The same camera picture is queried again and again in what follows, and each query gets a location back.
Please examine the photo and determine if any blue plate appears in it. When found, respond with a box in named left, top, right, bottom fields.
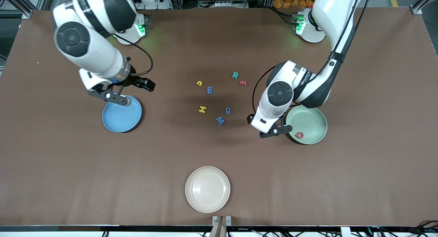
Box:
left=102, top=95, right=142, bottom=133

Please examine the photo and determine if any brown table cover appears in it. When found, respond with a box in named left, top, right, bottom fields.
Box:
left=0, top=7, right=438, bottom=227

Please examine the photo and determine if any green plate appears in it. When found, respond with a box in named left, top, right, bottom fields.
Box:
left=285, top=104, right=328, bottom=145

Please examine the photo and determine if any cream plate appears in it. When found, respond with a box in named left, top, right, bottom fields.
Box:
left=185, top=166, right=231, bottom=213

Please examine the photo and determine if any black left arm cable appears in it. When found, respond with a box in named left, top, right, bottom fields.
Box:
left=252, top=0, right=373, bottom=116

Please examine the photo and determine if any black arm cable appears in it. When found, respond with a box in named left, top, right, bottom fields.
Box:
left=252, top=0, right=373, bottom=116
left=112, top=32, right=154, bottom=77

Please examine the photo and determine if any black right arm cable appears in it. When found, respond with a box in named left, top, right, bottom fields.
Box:
left=112, top=32, right=154, bottom=77

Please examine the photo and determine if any metal mounting bracket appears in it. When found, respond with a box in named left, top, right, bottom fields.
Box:
left=212, top=215, right=232, bottom=226

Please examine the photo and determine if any tan camera post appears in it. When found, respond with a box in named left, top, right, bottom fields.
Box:
left=209, top=216, right=228, bottom=237

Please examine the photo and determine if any aluminium frame profile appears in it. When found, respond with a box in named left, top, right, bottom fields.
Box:
left=0, top=0, right=52, bottom=18
left=411, top=0, right=438, bottom=15

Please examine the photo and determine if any black cable bundle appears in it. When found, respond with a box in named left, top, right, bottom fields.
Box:
left=416, top=219, right=438, bottom=237

